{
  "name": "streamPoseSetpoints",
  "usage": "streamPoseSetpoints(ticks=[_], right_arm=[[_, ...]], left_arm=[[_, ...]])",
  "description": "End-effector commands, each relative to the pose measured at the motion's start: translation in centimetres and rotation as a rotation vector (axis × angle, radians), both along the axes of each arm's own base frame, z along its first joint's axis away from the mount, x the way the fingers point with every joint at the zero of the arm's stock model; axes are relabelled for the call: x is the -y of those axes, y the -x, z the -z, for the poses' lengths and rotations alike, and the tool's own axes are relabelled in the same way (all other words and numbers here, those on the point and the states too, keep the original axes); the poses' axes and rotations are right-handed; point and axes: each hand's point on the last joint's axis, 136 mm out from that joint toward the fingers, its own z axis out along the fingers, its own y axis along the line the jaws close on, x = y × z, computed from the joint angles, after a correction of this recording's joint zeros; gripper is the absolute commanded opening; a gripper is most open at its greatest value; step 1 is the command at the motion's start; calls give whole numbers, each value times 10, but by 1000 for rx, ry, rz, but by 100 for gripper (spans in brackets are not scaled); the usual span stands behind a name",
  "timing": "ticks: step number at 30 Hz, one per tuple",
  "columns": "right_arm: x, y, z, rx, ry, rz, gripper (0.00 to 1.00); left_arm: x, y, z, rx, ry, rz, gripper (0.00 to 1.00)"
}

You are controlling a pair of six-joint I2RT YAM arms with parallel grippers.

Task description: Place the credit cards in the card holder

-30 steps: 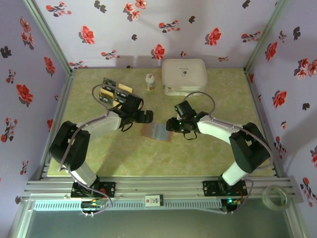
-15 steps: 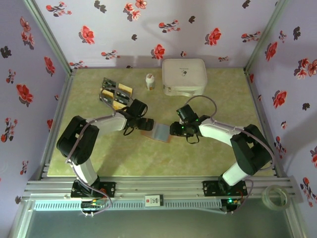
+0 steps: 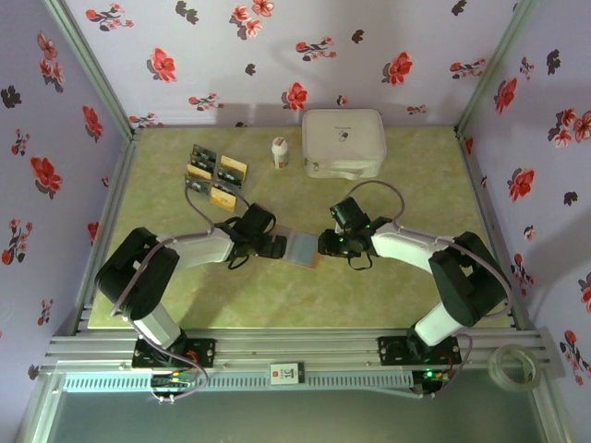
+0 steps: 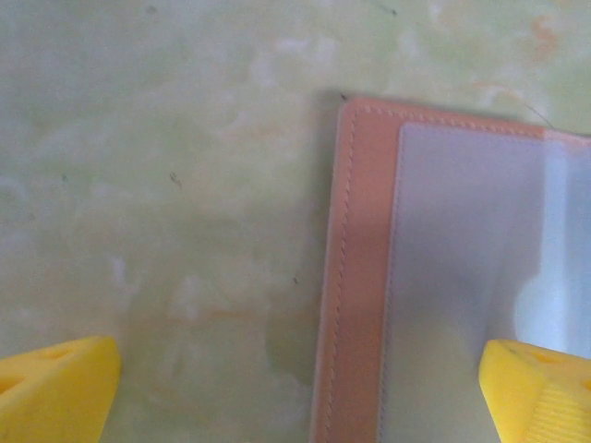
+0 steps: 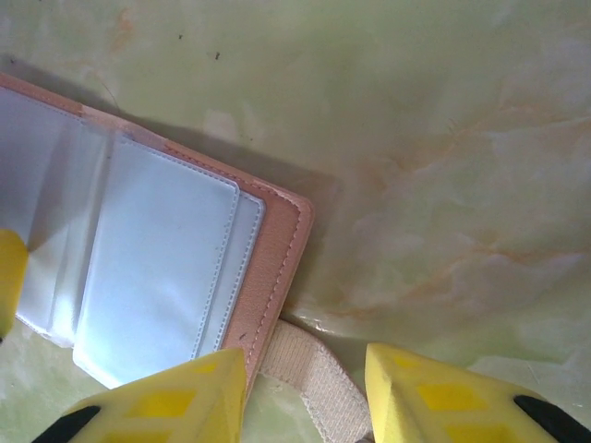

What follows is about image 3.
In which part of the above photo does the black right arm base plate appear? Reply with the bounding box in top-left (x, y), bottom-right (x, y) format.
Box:
top-left (377, 335), bottom-right (463, 368)

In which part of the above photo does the white slotted cable duct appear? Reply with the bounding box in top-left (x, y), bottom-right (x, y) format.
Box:
top-left (61, 371), bottom-right (414, 394)

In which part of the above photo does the white pill bottle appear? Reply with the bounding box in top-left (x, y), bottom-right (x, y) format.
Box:
top-left (271, 137), bottom-right (291, 170)

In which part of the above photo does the grey right base cable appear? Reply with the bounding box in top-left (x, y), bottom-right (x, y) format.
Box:
top-left (413, 332), bottom-right (473, 401)

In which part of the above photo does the grey base cable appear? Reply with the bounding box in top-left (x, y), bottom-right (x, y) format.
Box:
top-left (150, 353), bottom-right (210, 406)
top-left (413, 332), bottom-right (473, 401)

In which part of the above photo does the aluminium cross rail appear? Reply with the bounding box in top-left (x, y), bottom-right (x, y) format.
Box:
top-left (43, 326), bottom-right (567, 377)

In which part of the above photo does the clear acrylic card rack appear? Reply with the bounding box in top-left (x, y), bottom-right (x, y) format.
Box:
top-left (183, 141), bottom-right (251, 214)

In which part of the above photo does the white label with red logo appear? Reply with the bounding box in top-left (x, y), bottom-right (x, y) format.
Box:
top-left (269, 362), bottom-right (306, 387)

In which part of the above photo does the grey right arm cable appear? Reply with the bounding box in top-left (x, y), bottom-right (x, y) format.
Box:
top-left (345, 180), bottom-right (513, 319)

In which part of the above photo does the grey left arm cable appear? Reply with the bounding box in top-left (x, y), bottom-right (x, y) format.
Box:
top-left (110, 177), bottom-right (255, 319)

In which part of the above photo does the aluminium side rail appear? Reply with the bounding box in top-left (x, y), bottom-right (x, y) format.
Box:
top-left (454, 128), bottom-right (533, 332)
top-left (73, 128), bottom-right (142, 336)

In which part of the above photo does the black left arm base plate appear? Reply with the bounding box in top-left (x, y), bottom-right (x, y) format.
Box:
top-left (132, 338), bottom-right (218, 370)

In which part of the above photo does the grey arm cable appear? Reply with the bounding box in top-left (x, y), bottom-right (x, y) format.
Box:
top-left (110, 177), bottom-right (255, 319)
top-left (345, 180), bottom-right (513, 319)

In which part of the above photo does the grey left base cable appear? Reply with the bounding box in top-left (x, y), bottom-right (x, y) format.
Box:
top-left (150, 353), bottom-right (210, 406)

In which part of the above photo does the white zippered pouch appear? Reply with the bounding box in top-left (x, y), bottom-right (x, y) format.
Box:
top-left (301, 108), bottom-right (388, 180)

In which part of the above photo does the aluminium frame beam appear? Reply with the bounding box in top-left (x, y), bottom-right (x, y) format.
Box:
top-left (18, 373), bottom-right (66, 443)
top-left (530, 389), bottom-right (573, 443)

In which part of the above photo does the small control board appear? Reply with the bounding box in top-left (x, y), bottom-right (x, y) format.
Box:
top-left (420, 367), bottom-right (452, 385)
top-left (151, 372), bottom-right (196, 389)

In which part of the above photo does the aluminium corner post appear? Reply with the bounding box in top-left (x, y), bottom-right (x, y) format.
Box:
top-left (454, 0), bottom-right (539, 135)
top-left (43, 0), bottom-right (142, 139)

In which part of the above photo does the clear tape roll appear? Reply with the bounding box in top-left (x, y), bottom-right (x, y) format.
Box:
top-left (488, 343), bottom-right (543, 393)

